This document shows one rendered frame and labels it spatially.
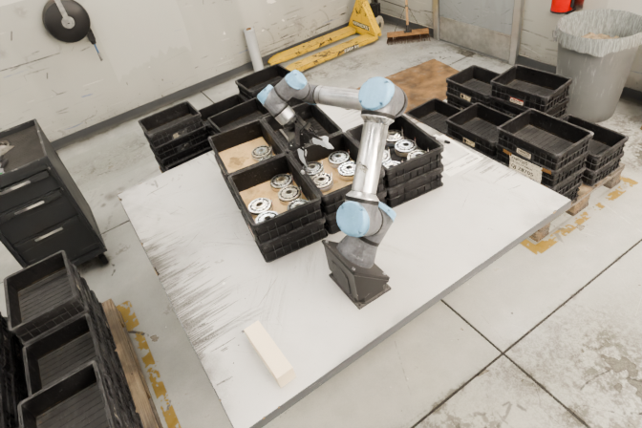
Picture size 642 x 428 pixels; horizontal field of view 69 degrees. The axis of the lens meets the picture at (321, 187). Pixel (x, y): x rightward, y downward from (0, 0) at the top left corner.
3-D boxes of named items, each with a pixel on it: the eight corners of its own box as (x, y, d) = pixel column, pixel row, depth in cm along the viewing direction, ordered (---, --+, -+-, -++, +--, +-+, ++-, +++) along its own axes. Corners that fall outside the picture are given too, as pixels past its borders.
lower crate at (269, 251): (330, 238, 204) (326, 218, 197) (267, 266, 197) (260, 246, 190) (296, 190, 234) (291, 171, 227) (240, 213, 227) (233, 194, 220)
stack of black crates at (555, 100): (566, 141, 319) (578, 79, 291) (532, 162, 308) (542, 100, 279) (514, 119, 349) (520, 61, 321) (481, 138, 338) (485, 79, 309)
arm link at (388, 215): (386, 243, 176) (404, 212, 173) (371, 244, 164) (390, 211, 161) (361, 225, 181) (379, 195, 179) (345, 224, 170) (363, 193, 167)
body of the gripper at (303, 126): (319, 132, 191) (299, 109, 188) (312, 141, 184) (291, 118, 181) (307, 141, 195) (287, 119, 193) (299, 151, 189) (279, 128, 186)
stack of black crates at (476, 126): (523, 167, 305) (528, 123, 284) (490, 188, 295) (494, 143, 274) (475, 143, 334) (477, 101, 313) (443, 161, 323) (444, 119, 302)
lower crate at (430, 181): (445, 186, 218) (445, 166, 211) (390, 211, 211) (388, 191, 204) (399, 147, 248) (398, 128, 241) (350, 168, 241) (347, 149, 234)
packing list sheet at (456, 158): (486, 157, 230) (486, 157, 230) (452, 178, 222) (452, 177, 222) (438, 132, 254) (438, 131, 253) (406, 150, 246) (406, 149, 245)
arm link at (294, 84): (307, 74, 185) (288, 91, 190) (290, 65, 176) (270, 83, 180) (315, 89, 183) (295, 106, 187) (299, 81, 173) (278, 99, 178)
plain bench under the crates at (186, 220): (548, 302, 242) (571, 200, 199) (284, 514, 187) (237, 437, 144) (362, 169, 355) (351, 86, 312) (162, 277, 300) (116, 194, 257)
